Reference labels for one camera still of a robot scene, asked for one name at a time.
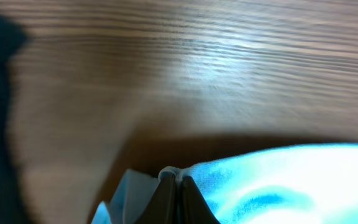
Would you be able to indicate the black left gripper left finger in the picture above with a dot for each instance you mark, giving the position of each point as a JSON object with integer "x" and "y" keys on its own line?
{"x": 162, "y": 207}

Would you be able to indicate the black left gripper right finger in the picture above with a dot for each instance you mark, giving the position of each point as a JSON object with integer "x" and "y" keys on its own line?
{"x": 193, "y": 207}

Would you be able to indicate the light blue t-shirt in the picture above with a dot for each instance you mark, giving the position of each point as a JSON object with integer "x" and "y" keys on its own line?
{"x": 312, "y": 183}

